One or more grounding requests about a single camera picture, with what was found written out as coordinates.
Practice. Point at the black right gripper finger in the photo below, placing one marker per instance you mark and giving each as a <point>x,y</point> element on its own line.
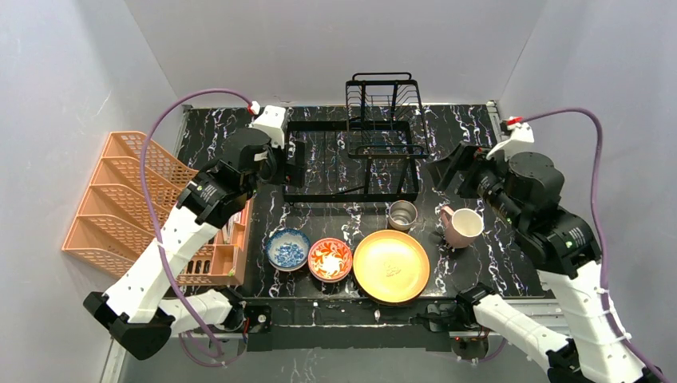
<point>442,172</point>
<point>463,154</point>

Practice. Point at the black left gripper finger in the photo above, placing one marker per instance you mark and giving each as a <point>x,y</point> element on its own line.
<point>295,174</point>
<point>296,150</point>

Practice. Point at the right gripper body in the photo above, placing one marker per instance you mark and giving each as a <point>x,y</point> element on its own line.
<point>466,169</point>

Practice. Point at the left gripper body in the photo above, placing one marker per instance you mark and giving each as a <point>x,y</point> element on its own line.
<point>291,162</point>

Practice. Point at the black wire dish rack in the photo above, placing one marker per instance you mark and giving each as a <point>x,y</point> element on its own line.
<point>369,150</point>

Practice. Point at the blue floral bowl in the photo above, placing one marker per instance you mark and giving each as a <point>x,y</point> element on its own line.
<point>287,250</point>

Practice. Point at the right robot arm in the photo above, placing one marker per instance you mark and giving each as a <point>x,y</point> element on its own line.
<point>524,190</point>

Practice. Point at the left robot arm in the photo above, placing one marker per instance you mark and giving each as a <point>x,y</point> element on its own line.
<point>145,307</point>

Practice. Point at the pink mug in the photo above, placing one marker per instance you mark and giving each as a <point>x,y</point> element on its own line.
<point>461,226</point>

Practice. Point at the stainless steel cup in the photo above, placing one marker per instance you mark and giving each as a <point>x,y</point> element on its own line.
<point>401,215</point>

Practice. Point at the orange patterned bowl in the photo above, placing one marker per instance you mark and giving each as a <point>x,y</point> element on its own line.
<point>330,260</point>

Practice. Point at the yellow plate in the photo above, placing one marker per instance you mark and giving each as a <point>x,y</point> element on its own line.
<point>391,267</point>

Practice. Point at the orange file organizer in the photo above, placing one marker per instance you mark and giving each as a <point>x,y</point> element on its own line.
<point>112,226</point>

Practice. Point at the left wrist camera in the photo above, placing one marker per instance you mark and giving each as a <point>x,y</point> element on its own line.
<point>273,121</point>

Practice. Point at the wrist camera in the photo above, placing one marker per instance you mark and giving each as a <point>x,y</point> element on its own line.
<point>520,139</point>
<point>273,121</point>

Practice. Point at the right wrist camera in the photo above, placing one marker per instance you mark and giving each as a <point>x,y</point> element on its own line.
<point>520,139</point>

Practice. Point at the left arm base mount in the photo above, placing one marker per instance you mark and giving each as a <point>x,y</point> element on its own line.
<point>249,318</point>

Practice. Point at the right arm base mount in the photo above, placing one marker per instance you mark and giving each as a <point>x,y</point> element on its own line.
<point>469,339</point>

